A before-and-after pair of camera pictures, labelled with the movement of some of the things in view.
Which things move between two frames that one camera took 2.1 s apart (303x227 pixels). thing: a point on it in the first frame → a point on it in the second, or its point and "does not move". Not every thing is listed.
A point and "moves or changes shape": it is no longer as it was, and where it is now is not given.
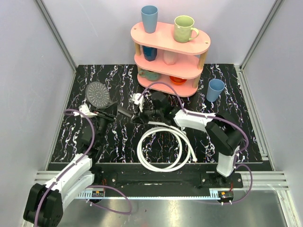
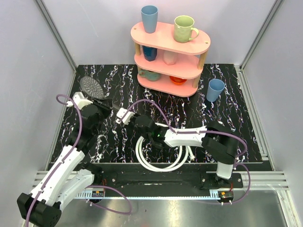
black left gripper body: x=104 y=115 → x=98 y=104
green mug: x=183 y=30 does not move
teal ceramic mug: x=151 y=76 does not move
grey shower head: x=98 y=95 moves or changes shape
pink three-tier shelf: x=159 y=58 does not move
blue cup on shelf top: x=149 y=15 does not move
